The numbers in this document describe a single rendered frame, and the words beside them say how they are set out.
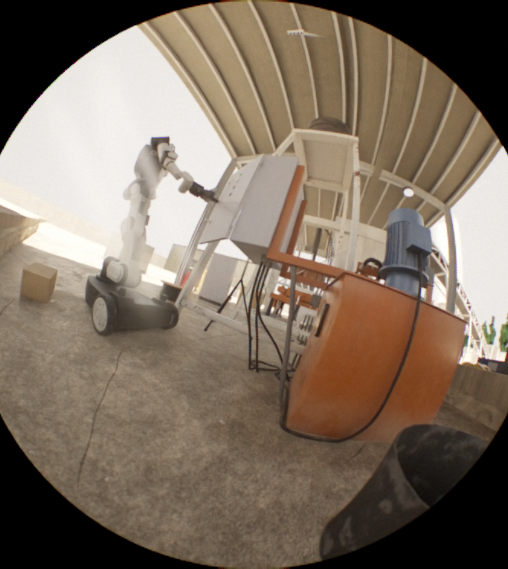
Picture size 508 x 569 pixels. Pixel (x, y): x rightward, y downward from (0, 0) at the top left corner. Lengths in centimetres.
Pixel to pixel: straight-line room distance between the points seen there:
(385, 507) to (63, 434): 57
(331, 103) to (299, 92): 81
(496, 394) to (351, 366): 162
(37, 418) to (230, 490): 46
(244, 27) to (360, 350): 520
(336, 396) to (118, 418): 68
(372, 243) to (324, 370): 393
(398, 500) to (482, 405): 178
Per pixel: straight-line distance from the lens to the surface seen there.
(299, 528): 50
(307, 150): 259
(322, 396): 66
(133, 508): 44
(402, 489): 29
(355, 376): 66
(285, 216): 83
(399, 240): 84
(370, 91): 502
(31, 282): 119
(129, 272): 116
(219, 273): 409
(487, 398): 202
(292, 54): 485
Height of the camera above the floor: 42
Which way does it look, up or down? 5 degrees up
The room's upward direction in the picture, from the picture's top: 19 degrees clockwise
